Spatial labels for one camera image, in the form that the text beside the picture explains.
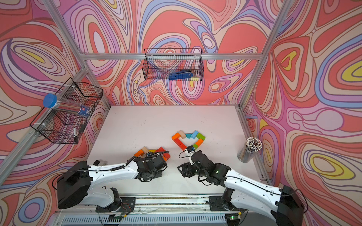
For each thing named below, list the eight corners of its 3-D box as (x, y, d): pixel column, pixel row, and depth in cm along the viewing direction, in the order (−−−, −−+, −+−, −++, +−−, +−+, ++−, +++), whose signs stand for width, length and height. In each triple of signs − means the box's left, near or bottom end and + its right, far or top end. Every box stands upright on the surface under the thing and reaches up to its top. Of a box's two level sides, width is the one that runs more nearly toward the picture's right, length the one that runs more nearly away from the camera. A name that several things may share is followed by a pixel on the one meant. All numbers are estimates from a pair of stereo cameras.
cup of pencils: (239, 163, 90) (249, 149, 75) (236, 151, 95) (245, 137, 80) (251, 163, 90) (264, 149, 75) (247, 151, 95) (259, 137, 80)
